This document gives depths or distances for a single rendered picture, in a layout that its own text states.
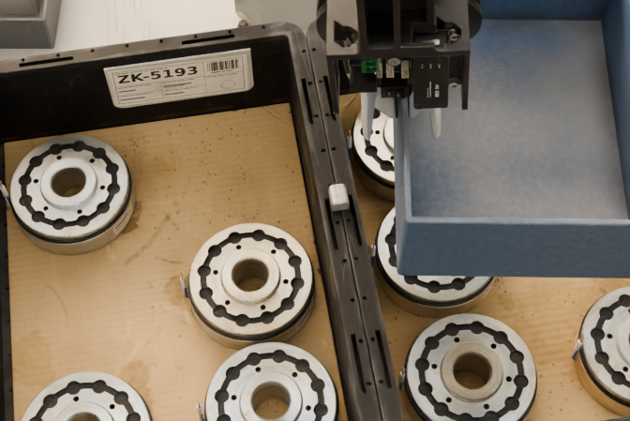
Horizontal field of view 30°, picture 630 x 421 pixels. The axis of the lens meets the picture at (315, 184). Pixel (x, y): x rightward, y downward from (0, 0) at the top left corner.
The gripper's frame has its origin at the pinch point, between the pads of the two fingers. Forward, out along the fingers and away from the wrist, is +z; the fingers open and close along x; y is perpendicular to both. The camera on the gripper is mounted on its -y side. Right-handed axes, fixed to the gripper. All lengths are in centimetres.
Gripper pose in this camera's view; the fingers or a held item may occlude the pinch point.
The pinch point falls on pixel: (401, 92)
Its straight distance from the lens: 73.0
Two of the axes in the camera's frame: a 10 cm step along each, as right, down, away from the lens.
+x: 10.0, -0.3, -0.8
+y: -0.2, 8.7, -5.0
